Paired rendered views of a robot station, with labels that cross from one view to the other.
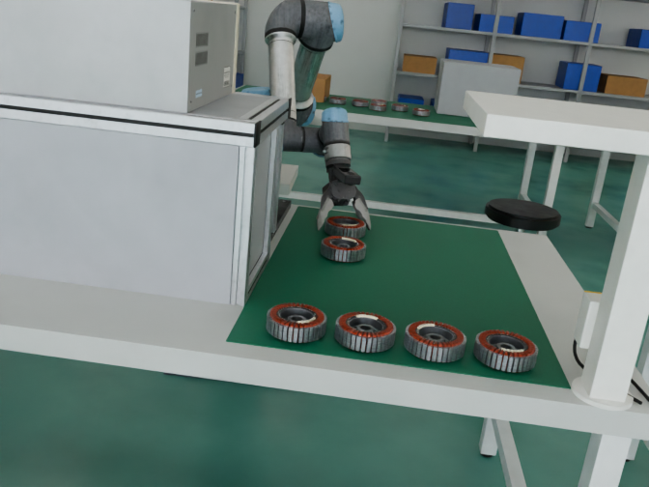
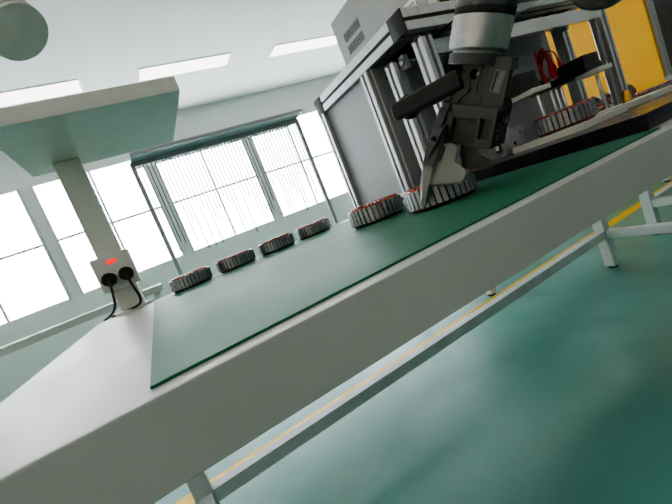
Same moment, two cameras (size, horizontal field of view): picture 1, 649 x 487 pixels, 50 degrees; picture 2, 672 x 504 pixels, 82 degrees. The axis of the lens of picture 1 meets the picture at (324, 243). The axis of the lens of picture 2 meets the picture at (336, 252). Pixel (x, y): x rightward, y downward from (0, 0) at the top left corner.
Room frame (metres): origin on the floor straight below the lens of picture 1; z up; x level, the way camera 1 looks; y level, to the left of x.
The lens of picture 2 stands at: (2.25, -0.51, 0.81)
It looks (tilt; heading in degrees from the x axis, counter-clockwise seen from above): 6 degrees down; 151
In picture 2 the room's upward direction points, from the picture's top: 22 degrees counter-clockwise
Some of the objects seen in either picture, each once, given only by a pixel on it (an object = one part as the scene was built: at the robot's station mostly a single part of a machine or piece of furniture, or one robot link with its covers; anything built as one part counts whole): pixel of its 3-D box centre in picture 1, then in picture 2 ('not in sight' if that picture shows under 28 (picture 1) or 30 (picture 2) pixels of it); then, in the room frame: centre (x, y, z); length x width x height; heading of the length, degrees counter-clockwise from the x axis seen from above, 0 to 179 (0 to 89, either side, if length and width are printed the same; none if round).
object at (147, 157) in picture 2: not in sight; (255, 222); (-1.74, 0.90, 0.97); 1.84 x 0.50 x 1.93; 86
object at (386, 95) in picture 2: not in sight; (486, 101); (1.58, 0.47, 0.92); 0.66 x 0.01 x 0.30; 86
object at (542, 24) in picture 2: not in sight; (523, 28); (1.73, 0.46, 1.03); 0.62 x 0.01 x 0.03; 86
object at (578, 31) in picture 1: (578, 31); not in sight; (7.90, -2.49, 1.38); 0.42 x 0.36 x 0.20; 174
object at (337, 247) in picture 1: (343, 248); (375, 210); (1.63, -0.05, 0.77); 0.11 x 0.11 x 0.04
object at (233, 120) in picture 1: (122, 101); (448, 51); (1.51, 0.47, 1.09); 0.68 x 0.44 x 0.05; 86
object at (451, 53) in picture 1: (465, 63); not in sight; (7.98, -1.35, 0.92); 0.42 x 0.42 x 0.29; 87
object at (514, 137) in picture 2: not in sight; (505, 143); (1.68, 0.34, 0.80); 0.07 x 0.05 x 0.06; 86
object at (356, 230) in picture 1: (345, 227); (439, 190); (1.81, -0.05, 0.77); 0.11 x 0.11 x 0.04
